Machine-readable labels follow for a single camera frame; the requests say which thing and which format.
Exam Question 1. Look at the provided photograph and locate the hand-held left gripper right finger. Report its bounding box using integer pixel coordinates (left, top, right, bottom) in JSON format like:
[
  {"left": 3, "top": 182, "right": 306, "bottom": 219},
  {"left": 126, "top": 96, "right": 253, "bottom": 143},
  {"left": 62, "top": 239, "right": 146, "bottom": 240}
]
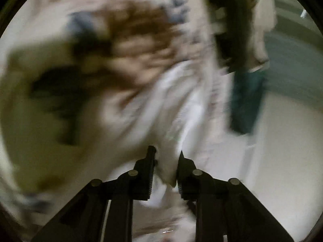
[{"left": 176, "top": 150, "right": 294, "bottom": 242}]

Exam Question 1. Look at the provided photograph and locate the dark teal blanket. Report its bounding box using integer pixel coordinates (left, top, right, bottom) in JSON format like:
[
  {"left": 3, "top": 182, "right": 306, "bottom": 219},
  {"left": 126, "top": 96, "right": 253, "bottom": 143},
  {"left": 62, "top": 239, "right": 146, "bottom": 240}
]
[{"left": 229, "top": 69, "right": 267, "bottom": 135}]

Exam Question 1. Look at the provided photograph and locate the floral quilt bed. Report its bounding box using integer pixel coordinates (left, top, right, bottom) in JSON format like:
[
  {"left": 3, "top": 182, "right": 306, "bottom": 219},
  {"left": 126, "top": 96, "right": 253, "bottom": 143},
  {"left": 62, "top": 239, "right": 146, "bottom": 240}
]
[{"left": 0, "top": 0, "right": 278, "bottom": 242}]

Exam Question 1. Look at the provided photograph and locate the white t-shirt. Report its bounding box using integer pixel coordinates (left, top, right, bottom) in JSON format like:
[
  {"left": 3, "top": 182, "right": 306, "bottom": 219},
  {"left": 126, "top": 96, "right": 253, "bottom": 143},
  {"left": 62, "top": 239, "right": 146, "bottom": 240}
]
[{"left": 106, "top": 60, "right": 220, "bottom": 208}]

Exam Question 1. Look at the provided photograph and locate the folded beige garment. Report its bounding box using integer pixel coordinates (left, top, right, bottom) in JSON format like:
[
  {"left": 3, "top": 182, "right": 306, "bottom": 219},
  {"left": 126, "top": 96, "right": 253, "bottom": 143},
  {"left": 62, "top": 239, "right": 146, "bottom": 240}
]
[{"left": 249, "top": 0, "right": 277, "bottom": 69}]

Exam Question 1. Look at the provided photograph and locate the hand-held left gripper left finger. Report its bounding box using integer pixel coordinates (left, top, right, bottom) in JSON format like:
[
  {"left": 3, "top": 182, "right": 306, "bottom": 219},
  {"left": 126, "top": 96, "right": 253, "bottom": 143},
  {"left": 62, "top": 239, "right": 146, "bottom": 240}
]
[{"left": 31, "top": 145, "right": 158, "bottom": 242}]

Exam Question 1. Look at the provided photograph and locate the folded dark garment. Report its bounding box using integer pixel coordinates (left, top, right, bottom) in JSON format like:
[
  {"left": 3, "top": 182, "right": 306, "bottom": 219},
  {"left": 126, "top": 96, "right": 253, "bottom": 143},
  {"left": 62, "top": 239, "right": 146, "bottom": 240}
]
[{"left": 201, "top": 0, "right": 253, "bottom": 74}]

